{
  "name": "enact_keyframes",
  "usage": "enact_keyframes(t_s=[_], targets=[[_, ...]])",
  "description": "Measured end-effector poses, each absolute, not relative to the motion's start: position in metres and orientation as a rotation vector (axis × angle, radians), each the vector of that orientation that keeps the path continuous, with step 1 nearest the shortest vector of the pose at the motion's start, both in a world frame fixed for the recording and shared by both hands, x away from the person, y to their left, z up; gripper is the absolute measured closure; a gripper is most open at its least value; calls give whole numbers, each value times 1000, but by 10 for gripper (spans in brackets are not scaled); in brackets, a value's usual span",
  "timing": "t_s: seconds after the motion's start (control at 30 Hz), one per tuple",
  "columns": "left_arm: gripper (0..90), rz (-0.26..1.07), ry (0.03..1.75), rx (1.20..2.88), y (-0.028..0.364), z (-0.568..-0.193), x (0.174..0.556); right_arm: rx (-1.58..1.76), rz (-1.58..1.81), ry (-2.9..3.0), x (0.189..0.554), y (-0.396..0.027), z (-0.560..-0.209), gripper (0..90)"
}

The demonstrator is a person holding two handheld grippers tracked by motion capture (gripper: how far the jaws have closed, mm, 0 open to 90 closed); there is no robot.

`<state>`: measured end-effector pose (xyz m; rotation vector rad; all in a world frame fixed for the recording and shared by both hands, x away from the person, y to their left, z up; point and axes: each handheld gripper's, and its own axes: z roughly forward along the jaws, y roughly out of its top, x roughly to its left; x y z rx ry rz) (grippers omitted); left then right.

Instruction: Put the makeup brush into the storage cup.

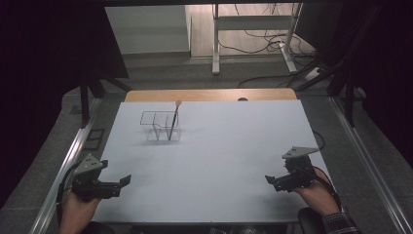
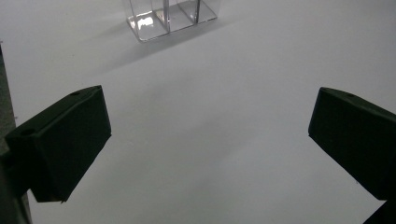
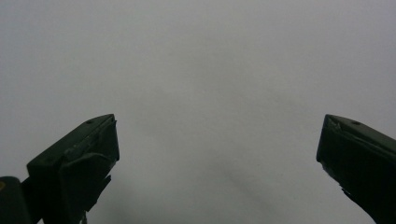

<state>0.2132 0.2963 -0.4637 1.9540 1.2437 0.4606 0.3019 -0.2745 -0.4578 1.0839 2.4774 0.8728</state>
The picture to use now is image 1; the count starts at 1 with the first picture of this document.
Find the person's left hand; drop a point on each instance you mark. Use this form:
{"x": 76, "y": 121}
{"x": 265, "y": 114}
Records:
{"x": 76, "y": 214}

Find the white panel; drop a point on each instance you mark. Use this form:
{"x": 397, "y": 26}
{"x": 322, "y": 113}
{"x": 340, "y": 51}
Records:
{"x": 146, "y": 29}

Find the white tabletop board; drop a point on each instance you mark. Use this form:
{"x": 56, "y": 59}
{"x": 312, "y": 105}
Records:
{"x": 220, "y": 156}

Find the wooden table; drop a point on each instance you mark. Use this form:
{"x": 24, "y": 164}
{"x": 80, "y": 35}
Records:
{"x": 195, "y": 95}

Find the white metal desk frame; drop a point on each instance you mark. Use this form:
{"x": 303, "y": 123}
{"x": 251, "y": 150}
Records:
{"x": 215, "y": 42}

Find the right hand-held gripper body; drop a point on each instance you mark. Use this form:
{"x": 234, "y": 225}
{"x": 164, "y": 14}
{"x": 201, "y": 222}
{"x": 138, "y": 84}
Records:
{"x": 297, "y": 175}

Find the black metal stand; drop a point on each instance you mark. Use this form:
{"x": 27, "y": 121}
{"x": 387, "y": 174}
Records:
{"x": 85, "y": 100}
{"x": 350, "y": 97}

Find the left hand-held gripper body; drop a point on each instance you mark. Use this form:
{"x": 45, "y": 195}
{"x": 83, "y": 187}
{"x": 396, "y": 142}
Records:
{"x": 89, "y": 185}

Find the black floor plate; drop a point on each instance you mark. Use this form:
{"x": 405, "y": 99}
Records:
{"x": 94, "y": 139}

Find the black chair armrest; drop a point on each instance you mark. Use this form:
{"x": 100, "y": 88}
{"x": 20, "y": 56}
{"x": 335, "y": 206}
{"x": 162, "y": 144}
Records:
{"x": 310, "y": 222}

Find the aluminium rail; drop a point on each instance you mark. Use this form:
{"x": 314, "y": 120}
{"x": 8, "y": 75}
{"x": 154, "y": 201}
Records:
{"x": 370, "y": 159}
{"x": 65, "y": 165}

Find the clear acrylic organizer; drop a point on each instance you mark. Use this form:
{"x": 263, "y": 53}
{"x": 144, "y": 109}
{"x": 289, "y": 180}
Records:
{"x": 156, "y": 128}

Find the black curtain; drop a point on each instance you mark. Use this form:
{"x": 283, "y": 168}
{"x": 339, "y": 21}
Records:
{"x": 42, "y": 81}
{"x": 393, "y": 65}

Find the white power strip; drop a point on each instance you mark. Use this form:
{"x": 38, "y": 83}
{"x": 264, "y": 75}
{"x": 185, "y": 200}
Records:
{"x": 313, "y": 73}

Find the person's right hand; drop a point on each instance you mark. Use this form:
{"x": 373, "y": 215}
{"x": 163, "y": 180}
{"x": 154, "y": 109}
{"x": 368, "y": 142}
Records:
{"x": 318, "y": 198}

